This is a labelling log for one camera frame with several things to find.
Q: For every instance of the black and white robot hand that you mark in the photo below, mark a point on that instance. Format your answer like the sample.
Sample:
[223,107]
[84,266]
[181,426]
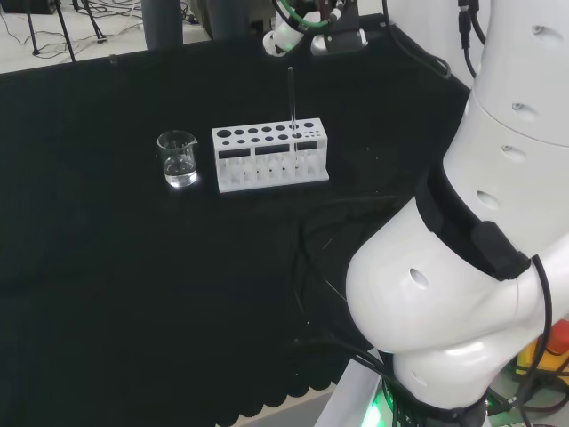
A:
[338,42]

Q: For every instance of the clear glass rod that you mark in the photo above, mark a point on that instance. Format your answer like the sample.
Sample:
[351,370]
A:
[291,98]

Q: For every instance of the white test tube rack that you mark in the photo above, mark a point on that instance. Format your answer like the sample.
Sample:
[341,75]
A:
[266,184]

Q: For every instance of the dark grey stand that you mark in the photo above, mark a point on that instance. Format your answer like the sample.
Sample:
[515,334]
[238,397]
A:
[231,18]

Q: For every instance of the dark grey pole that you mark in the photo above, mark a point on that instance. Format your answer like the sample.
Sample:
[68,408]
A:
[164,22]

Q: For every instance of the clear glass beaker with water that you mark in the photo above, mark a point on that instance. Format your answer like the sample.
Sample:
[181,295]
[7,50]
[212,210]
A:
[178,174]

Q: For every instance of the metal cloth clip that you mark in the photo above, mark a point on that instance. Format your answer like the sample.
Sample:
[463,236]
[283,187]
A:
[113,59]

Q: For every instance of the black tripod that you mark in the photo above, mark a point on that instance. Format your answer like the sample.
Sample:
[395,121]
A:
[66,35]

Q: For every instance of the black bench cloth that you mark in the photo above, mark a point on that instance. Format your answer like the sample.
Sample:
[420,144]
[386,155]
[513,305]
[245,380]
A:
[111,244]

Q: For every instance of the yellow stop button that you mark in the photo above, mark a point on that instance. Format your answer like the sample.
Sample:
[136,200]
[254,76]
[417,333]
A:
[558,342]

